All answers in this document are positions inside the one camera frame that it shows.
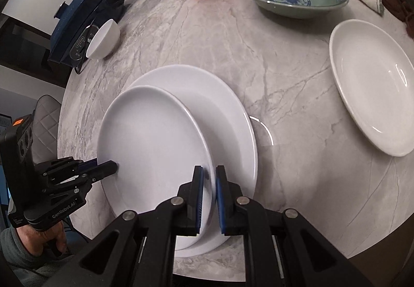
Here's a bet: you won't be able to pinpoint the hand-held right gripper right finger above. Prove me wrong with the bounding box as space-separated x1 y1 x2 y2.
215 165 376 287

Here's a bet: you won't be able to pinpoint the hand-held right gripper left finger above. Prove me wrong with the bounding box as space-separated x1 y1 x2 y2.
42 165 205 287

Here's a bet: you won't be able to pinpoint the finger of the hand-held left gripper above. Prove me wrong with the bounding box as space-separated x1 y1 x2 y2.
76 160 117 193
41 158 98 175

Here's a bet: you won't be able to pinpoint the medium white plate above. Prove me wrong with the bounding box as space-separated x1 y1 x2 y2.
96 85 217 250

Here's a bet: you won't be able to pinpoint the large white plate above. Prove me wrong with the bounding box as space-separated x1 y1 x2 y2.
102 65 259 258

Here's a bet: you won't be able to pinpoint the small white bowl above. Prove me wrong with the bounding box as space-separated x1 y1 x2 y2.
86 19 121 59

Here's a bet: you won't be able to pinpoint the deep white plate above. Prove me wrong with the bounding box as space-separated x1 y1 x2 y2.
329 19 414 157

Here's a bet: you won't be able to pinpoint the person's left forearm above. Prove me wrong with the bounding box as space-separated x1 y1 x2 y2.
0 227 44 278

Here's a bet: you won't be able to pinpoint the person's left hand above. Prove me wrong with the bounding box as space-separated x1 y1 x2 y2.
19 223 67 256

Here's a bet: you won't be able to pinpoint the grey quilted chair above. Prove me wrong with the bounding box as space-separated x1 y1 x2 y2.
31 95 62 165

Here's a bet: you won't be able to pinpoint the dark cabinet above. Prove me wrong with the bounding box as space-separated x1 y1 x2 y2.
0 14 68 87

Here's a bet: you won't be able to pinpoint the blue electric cooking pot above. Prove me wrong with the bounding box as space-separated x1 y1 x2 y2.
48 0 143 74

